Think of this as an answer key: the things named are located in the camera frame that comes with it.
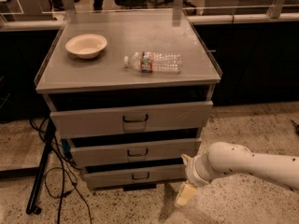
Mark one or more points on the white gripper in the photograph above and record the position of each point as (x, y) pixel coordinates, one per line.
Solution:
(192, 173)

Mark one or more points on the grey bottom drawer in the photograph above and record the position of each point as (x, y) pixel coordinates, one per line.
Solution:
(127, 177)

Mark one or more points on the grey drawer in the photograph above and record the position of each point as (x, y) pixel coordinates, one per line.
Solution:
(127, 177)
(145, 151)
(131, 119)

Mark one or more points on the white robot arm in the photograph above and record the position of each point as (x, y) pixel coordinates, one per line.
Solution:
(223, 159)

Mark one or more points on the grey middle drawer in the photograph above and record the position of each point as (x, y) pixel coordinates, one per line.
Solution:
(145, 151)

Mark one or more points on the grey drawer cabinet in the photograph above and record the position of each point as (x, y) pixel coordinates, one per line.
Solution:
(69, 83)

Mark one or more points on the grey top drawer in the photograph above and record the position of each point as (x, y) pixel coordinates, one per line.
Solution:
(131, 119)

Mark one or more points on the clear plastic water bottle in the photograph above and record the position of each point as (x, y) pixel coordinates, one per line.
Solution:
(154, 62)

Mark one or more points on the black stand pole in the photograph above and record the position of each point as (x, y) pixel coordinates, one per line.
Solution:
(32, 207)

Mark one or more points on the white paper bowl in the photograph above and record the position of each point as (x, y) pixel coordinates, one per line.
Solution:
(86, 46)

